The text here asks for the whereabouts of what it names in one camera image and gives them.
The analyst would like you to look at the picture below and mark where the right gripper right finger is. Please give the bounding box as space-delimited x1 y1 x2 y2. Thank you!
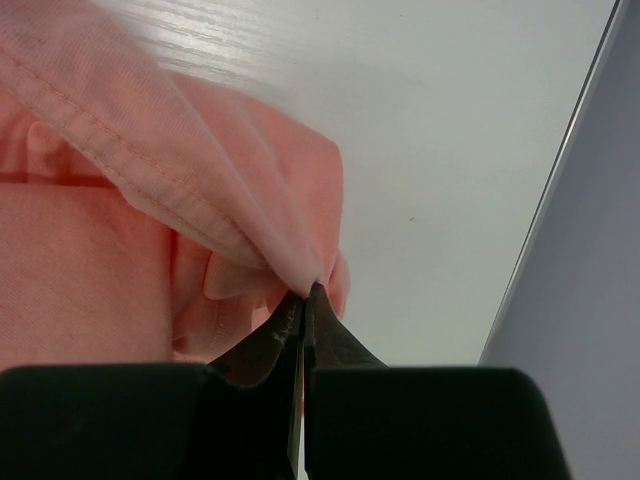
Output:
304 284 571 479

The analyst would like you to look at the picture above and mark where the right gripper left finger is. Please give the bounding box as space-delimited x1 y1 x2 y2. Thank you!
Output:
1 295 304 479

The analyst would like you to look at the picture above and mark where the pink t-shirt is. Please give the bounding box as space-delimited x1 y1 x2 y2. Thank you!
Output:
1 1 349 368

